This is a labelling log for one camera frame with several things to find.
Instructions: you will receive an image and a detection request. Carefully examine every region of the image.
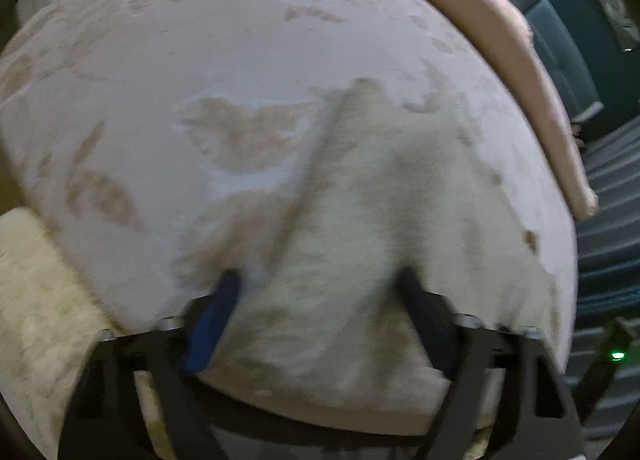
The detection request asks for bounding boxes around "grey bed frame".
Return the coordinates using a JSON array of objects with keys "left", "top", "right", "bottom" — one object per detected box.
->
[{"left": 200, "top": 405, "right": 501, "bottom": 460}]

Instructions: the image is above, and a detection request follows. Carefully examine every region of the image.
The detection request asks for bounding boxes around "cream sweater with black hearts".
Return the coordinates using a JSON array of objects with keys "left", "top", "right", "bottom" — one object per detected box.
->
[{"left": 240, "top": 78, "right": 556, "bottom": 391}]

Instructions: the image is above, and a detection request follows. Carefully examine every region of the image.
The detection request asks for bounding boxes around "cream fluffy rug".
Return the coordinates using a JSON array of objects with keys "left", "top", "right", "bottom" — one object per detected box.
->
[{"left": 0, "top": 207, "right": 171, "bottom": 460}]

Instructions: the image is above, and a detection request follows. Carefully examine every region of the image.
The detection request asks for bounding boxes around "grey blue curtain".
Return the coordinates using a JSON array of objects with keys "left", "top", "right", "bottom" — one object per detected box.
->
[{"left": 572, "top": 115, "right": 640, "bottom": 441}]

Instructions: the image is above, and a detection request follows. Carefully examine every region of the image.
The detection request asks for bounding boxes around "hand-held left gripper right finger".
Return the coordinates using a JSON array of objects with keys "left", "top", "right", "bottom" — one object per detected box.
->
[{"left": 397, "top": 267, "right": 586, "bottom": 460}]

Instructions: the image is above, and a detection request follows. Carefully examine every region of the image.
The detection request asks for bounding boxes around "pink duvet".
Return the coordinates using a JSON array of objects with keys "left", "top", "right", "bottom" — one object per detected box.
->
[{"left": 345, "top": 0, "right": 599, "bottom": 221}]

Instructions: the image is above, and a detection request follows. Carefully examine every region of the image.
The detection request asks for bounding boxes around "teal padded headboard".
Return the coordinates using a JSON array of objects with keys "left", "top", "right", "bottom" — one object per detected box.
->
[{"left": 435, "top": 0, "right": 606, "bottom": 141}]

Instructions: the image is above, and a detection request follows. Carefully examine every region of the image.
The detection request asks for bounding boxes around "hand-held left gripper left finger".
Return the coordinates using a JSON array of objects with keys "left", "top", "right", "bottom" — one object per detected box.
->
[{"left": 57, "top": 267, "right": 246, "bottom": 460}]

